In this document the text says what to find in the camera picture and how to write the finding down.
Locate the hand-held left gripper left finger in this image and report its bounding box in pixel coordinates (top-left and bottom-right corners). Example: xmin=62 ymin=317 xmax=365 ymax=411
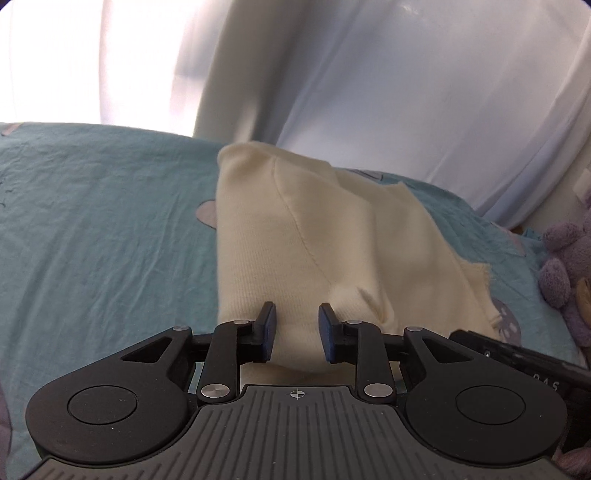
xmin=120 ymin=301 xmax=279 ymax=405

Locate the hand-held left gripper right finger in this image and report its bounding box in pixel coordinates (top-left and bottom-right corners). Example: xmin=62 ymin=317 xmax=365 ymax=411
xmin=318 ymin=302 xmax=477 ymax=405

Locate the white curtain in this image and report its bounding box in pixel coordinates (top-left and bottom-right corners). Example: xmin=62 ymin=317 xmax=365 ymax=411
xmin=0 ymin=0 xmax=591 ymax=234

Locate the blue printed bedsheet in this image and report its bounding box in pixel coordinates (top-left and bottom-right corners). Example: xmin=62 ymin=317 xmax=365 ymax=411
xmin=0 ymin=121 xmax=588 ymax=464

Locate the cream long-sleeved sweater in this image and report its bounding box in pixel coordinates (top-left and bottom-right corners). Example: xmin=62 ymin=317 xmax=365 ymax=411
xmin=216 ymin=141 xmax=503 ymax=376

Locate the purple plush toy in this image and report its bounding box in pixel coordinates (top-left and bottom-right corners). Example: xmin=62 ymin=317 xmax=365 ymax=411
xmin=538 ymin=191 xmax=591 ymax=348

